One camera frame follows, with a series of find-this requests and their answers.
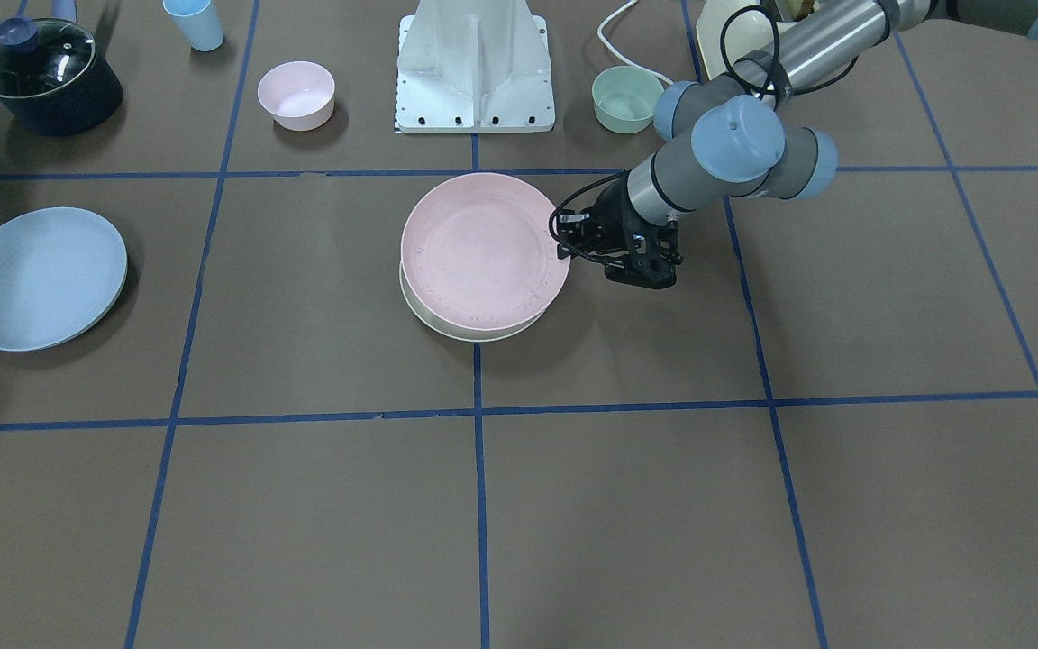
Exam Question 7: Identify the cream plate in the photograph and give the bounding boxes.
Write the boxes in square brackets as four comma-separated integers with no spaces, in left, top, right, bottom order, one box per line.
[398,264,545,343]

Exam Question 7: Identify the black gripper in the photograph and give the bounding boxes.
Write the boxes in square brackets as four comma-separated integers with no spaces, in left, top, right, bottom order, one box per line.
[551,185,681,290]

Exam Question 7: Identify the green bowl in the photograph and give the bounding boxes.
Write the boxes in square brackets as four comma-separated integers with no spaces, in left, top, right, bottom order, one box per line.
[590,66,666,134]

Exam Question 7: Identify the cream toaster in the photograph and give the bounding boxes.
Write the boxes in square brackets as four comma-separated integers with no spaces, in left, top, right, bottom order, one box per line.
[695,1,816,78]

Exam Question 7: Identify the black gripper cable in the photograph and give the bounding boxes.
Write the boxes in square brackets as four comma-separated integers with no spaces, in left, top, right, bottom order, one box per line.
[548,5,862,267]

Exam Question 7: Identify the glass pot lid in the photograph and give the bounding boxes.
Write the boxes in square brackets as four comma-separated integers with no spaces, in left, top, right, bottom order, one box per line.
[0,15,98,99]

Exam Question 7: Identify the pink plate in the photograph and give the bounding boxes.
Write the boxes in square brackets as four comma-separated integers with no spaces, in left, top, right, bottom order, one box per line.
[400,172,571,330]

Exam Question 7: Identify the blue plate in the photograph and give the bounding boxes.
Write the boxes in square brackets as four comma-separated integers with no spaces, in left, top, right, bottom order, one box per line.
[0,206,128,352]

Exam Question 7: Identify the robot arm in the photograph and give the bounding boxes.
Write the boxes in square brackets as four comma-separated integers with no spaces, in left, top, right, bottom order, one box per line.
[548,1,1038,290]

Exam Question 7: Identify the dark blue saucepan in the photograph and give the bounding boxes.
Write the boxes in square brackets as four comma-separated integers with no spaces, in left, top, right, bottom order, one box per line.
[0,1,124,137]

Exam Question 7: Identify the white toaster cable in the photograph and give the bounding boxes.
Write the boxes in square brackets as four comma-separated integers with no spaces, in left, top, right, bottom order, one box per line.
[596,0,678,89]

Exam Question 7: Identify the light blue cup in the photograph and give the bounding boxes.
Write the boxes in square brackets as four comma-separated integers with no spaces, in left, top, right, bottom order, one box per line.
[162,0,225,52]

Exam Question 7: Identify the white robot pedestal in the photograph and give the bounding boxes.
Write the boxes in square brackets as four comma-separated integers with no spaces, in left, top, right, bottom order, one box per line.
[395,1,556,134]

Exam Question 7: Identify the pink bowl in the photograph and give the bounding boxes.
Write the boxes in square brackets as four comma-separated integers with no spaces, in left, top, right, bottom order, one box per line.
[257,60,335,132]

